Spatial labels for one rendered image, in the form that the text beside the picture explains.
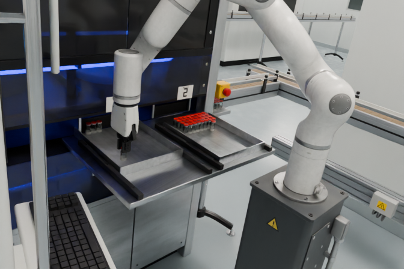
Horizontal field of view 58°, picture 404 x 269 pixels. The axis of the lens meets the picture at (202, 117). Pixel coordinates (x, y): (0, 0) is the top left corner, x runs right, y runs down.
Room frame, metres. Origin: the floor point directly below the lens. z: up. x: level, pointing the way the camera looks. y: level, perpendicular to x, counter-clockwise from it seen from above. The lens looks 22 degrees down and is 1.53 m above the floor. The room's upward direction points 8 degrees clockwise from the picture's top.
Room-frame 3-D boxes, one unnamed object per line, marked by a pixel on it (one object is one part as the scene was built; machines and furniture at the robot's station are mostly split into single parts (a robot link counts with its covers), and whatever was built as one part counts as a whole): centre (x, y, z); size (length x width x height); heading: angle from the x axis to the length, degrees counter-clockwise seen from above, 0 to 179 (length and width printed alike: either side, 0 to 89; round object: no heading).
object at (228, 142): (1.37, -0.06, 0.90); 0.34 x 0.26 x 0.04; 45
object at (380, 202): (1.66, -1.02, 0.50); 0.12 x 0.05 x 0.09; 45
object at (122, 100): (1.07, 0.25, 1.13); 0.09 x 0.08 x 0.03; 45
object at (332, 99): (1.08, -0.38, 1.16); 0.19 x 0.12 x 0.24; 4
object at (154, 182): (1.28, 0.09, 0.87); 0.70 x 0.48 x 0.02; 135
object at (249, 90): (2.01, -0.17, 0.92); 0.69 x 0.16 x 0.16; 135
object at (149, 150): (1.21, 0.26, 0.90); 0.34 x 0.26 x 0.04; 45
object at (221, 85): (1.71, -0.07, 0.99); 0.08 x 0.07 x 0.07; 45
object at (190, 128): (1.43, 0.01, 0.90); 0.18 x 0.02 x 0.05; 135
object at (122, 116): (1.07, 0.24, 1.07); 0.10 x 0.08 x 0.11; 45
